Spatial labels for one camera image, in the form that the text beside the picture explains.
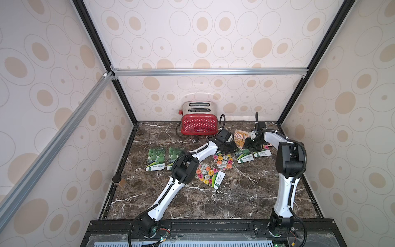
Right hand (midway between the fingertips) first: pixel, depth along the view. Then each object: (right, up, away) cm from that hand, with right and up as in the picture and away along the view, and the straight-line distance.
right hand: (252, 147), depth 104 cm
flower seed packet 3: (+7, -3, -2) cm, 8 cm away
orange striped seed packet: (-7, +7, +5) cm, 11 cm away
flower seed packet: (-30, -16, -13) cm, 37 cm away
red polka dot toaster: (-37, +20, -4) cm, 42 cm away
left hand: (-9, -2, -5) cm, 10 cm away
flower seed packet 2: (-21, -9, -7) cm, 23 cm away
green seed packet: (-65, -7, -6) cm, 65 cm away
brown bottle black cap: (-79, -15, -24) cm, 84 cm away
